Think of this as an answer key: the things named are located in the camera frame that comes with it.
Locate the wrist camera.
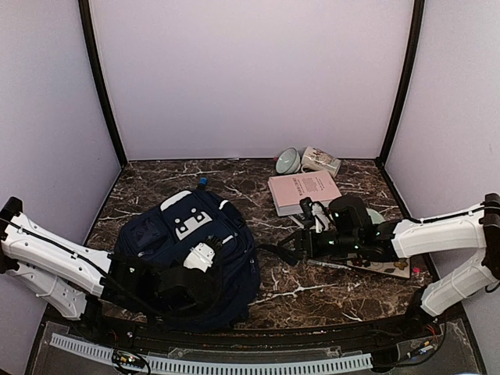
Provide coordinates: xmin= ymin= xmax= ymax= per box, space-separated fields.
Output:
xmin=183 ymin=242 xmax=215 ymax=272
xmin=312 ymin=202 xmax=335 ymax=234

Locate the left black frame post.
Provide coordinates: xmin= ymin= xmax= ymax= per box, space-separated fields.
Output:
xmin=78 ymin=0 xmax=128 ymax=168

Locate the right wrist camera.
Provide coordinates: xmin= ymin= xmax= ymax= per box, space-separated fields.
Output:
xmin=312 ymin=202 xmax=335 ymax=234

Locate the small green circuit board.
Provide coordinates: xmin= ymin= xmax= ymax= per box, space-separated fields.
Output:
xmin=112 ymin=350 xmax=145 ymax=370

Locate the pink hardcover book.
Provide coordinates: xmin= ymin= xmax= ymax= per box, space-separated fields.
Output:
xmin=268 ymin=170 xmax=341 ymax=216

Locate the upright celadon bowl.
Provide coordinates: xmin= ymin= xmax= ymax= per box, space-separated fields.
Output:
xmin=367 ymin=209 xmax=385 ymax=225

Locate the tipped celadon bowl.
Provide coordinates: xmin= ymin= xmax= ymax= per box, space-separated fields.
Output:
xmin=275 ymin=148 xmax=301 ymax=175

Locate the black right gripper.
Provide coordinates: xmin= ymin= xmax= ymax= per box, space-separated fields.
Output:
xmin=278 ymin=229 xmax=361 ymax=261

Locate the black front rail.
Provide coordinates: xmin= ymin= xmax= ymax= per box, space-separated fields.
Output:
xmin=73 ymin=315 xmax=443 ymax=351

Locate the grey slotted cable duct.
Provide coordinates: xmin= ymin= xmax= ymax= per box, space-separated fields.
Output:
xmin=49 ymin=334 xmax=373 ymax=374

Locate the clear pen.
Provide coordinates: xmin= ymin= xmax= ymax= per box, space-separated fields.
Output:
xmin=306 ymin=259 xmax=352 ymax=270

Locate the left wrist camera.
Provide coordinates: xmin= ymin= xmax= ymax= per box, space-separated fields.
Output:
xmin=183 ymin=242 xmax=215 ymax=272

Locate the black frame post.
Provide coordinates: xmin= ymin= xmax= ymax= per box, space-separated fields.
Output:
xmin=375 ymin=0 xmax=425 ymax=170
xmin=78 ymin=0 xmax=128 ymax=168

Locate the white floral mug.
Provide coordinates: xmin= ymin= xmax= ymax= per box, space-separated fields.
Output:
xmin=300 ymin=146 xmax=341 ymax=178

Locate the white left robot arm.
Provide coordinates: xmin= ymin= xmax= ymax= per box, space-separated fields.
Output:
xmin=1 ymin=197 xmax=224 ymax=341

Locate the navy blue student backpack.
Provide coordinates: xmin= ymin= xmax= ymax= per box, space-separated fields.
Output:
xmin=112 ymin=189 xmax=298 ymax=334

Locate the dark blue paperback book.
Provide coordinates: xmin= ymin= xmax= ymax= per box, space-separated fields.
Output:
xmin=289 ymin=214 xmax=306 ymax=228

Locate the right black frame post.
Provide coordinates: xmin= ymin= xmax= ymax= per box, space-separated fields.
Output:
xmin=375 ymin=0 xmax=425 ymax=170

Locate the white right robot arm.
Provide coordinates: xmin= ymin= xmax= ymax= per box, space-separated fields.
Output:
xmin=275 ymin=193 xmax=499 ymax=339

